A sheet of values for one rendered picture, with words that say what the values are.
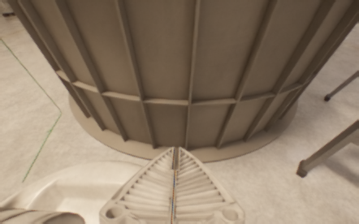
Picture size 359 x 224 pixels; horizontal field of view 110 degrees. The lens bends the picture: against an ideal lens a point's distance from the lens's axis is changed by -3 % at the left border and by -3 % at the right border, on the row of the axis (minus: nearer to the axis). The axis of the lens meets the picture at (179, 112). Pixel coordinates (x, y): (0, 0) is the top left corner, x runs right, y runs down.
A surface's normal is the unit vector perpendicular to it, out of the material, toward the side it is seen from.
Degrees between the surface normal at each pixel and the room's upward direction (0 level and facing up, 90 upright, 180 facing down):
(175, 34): 90
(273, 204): 0
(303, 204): 0
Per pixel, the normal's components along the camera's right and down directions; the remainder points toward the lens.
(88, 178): 0.00, -0.71
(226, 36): 0.10, 0.71
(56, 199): 0.91, 0.02
